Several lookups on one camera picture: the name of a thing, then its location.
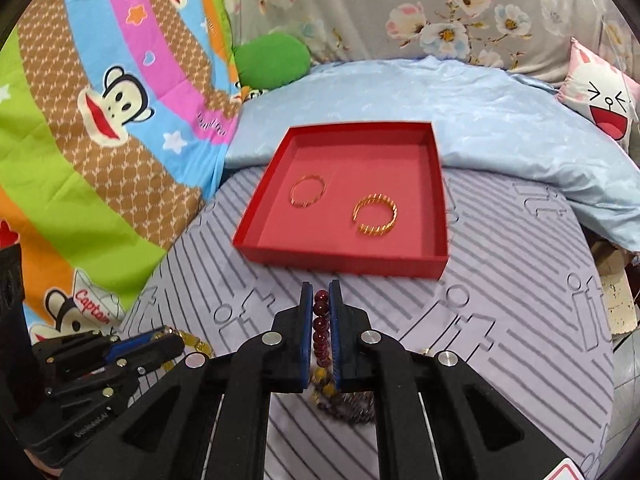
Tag twisted gold cuff bracelet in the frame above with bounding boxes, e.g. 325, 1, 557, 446
351, 193, 399, 238

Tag yellow amber charm bracelet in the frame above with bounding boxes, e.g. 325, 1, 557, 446
164, 327, 216, 359

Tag green plush pillow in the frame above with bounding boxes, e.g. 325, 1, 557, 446
233, 32, 311, 90

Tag grey striped bed sheet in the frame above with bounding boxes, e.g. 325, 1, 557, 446
120, 167, 614, 479

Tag dark red bead bracelet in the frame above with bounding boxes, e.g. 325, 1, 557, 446
311, 288, 333, 370

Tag light blue quilt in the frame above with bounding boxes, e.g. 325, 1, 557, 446
224, 58, 639, 252

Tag thin gold bangle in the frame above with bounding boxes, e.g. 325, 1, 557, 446
288, 174, 326, 208

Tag colourful monkey cartoon blanket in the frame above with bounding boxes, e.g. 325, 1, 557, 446
1, 0, 241, 342

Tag white pink cat cushion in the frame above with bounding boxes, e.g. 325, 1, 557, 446
556, 38, 639, 152

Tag red cardboard tray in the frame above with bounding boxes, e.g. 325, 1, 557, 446
232, 122, 449, 280

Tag orange yellow bead bracelet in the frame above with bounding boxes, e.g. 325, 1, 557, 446
308, 366, 339, 406

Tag grey floral bed sheet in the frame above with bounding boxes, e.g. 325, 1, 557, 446
224, 0, 639, 84

